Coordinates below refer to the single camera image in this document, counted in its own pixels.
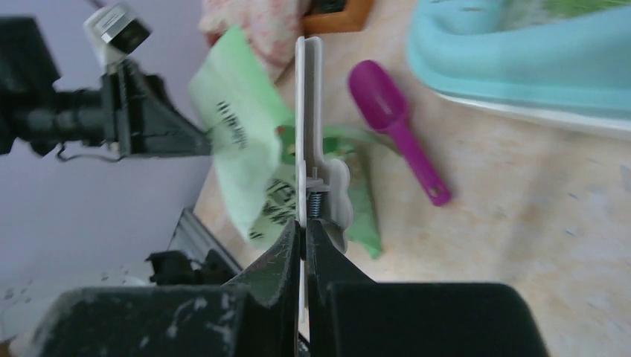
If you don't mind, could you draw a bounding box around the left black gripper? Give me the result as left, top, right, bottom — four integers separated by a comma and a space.
1, 17, 211, 158

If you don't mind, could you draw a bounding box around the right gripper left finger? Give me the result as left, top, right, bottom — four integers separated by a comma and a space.
25, 221, 300, 356

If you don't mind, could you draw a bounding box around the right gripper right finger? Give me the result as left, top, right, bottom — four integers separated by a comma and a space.
305, 220, 548, 356

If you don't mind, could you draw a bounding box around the green litter bag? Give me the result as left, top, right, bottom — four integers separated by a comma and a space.
189, 27, 393, 258

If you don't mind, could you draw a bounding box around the white bag clip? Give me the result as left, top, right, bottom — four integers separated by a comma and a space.
294, 35, 354, 327

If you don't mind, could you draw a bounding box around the purple plastic scoop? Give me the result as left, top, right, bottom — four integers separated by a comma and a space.
347, 59, 452, 207

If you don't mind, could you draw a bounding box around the teal litter box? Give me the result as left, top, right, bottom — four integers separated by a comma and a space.
406, 1, 630, 140

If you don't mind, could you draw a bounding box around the pink patterned cloth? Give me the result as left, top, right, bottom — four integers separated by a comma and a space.
199, 0, 312, 82

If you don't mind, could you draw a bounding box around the wooden tray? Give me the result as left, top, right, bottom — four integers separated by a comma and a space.
301, 1, 374, 36

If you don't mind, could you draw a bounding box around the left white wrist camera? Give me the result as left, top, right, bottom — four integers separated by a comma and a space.
83, 1, 152, 74

